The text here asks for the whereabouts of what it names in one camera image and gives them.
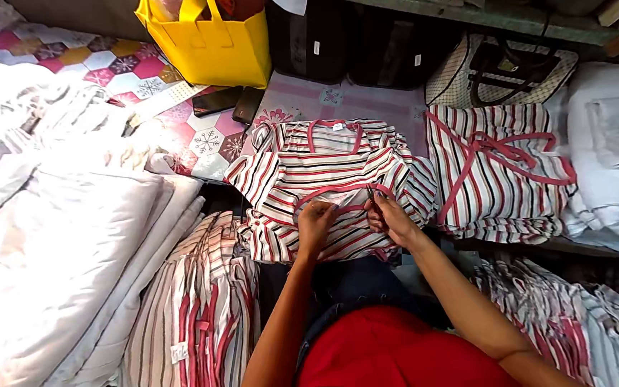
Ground person's right hand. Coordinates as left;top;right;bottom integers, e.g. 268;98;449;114
365;190;423;249

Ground person's left hand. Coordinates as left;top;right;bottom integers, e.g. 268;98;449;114
297;200;339;260

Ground striped garment with pink trim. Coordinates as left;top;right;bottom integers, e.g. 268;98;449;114
225;119;438;264

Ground person's right forearm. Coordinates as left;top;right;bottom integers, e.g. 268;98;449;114
407;231;585;387

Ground person's left forearm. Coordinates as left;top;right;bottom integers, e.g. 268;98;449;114
241;254;318;387

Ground person's legs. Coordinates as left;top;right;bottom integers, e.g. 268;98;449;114
300;256;442;345

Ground folded striped garment, pink bow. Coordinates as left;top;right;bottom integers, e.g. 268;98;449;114
425;104;578;245

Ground dark brown phone case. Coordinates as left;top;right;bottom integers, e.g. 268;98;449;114
232;86;265;126

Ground person's body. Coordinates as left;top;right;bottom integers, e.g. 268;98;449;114
294;305;523;387

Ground hexagon patterned cloth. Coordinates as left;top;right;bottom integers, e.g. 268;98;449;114
0;20;254;183

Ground pile of striped garments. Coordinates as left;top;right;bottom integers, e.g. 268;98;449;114
471;256;619;387
120;211;262;387

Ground black smartphone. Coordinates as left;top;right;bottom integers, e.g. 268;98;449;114
192;86;245;118

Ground black bag with white label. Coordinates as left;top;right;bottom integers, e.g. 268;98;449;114
267;0;351;85
348;4;439;89

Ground yellow tote bag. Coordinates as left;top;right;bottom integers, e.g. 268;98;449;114
135;0;273;90

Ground white dotted strip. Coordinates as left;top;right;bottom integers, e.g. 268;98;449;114
127;81;207;128

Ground grey wooden shelf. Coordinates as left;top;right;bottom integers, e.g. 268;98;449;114
348;0;619;46

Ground stack of white folded cloths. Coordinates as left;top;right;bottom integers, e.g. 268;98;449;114
561;61;619;266

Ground stack of white padded fabric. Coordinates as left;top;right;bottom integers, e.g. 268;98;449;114
0;153;206;387

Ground heap of pale striped cloth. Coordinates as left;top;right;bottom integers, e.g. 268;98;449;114
0;58;176;175

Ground checkered handbag, black handles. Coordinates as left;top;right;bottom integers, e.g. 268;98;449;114
426;32;579;109

